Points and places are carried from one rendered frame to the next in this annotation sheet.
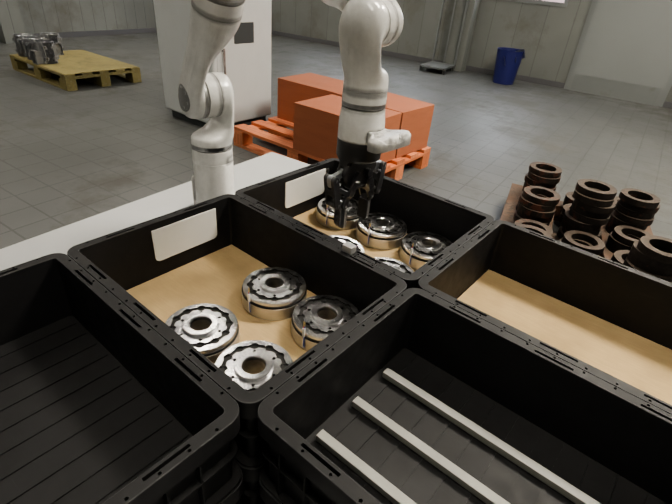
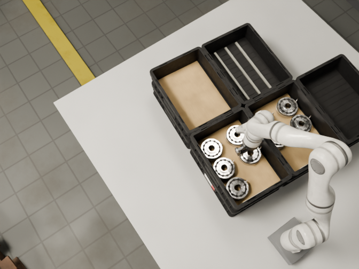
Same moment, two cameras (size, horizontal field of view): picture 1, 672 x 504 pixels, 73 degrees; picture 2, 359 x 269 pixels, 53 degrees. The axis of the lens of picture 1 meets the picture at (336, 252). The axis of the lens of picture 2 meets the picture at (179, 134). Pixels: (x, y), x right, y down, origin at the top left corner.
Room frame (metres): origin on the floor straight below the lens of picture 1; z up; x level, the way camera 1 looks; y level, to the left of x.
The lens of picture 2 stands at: (1.36, -0.07, 2.46)
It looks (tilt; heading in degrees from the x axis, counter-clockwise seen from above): 68 degrees down; 204
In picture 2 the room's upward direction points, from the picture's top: 1 degrees counter-clockwise
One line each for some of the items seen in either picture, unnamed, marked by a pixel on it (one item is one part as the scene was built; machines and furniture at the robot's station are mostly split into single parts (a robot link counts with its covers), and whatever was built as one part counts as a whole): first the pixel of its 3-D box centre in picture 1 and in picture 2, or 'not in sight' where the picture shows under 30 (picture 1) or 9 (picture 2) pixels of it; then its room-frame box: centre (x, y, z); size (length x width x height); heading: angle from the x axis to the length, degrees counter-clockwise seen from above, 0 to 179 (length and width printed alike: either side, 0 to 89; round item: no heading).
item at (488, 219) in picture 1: (363, 210); (239, 156); (0.77, -0.04, 0.92); 0.40 x 0.30 x 0.02; 53
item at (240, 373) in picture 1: (253, 366); (287, 105); (0.41, 0.09, 0.86); 0.05 x 0.05 x 0.01
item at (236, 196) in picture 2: (340, 206); (237, 188); (0.89, 0.00, 0.86); 0.10 x 0.10 x 0.01
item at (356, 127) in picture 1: (370, 121); (251, 133); (0.72, -0.04, 1.10); 0.11 x 0.09 x 0.06; 48
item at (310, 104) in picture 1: (331, 125); not in sight; (3.57, 0.12, 0.25); 1.36 x 0.93 x 0.49; 56
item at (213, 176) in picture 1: (214, 180); (295, 238); (1.00, 0.31, 0.84); 0.09 x 0.09 x 0.17; 62
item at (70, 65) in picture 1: (73, 57); not in sight; (5.46, 3.20, 0.19); 1.31 x 0.91 x 0.39; 58
